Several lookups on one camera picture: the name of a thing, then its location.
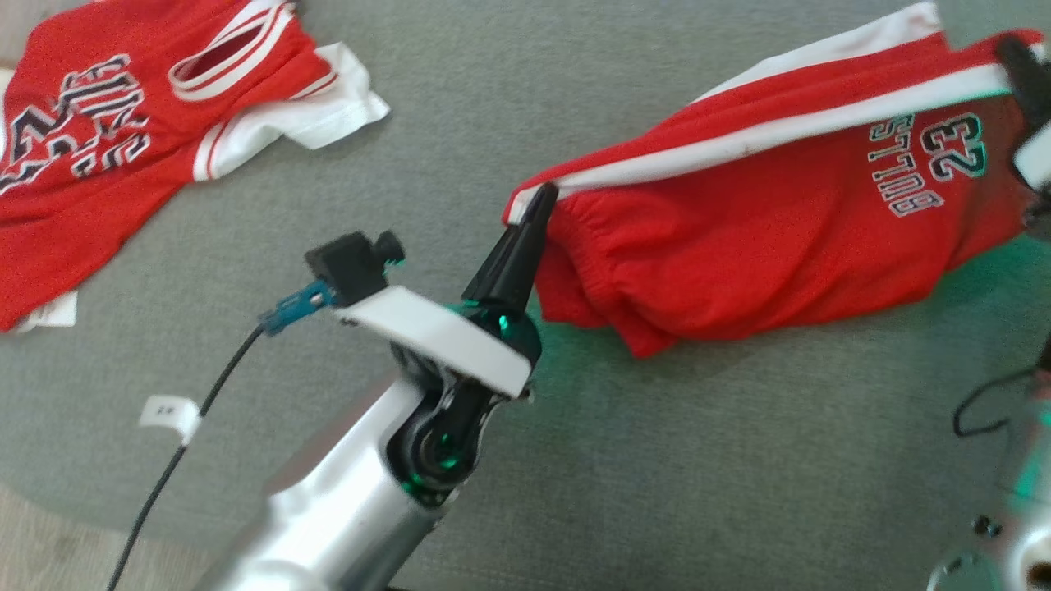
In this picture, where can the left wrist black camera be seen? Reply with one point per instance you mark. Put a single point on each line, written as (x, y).
(353, 264)

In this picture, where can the grey fabric sofa seat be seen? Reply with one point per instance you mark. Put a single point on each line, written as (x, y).
(575, 460)

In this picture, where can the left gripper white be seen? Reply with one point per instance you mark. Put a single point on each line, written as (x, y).
(443, 345)

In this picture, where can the red Bulls jersey white sleeves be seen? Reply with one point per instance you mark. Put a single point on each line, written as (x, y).
(123, 164)

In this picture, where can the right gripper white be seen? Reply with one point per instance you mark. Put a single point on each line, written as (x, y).
(1039, 160)

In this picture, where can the red shorts white stripe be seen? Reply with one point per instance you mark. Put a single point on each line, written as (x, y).
(739, 246)

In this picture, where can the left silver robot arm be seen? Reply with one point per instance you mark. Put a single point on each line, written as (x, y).
(337, 525)

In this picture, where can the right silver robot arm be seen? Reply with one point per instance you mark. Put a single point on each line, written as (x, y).
(1026, 533)

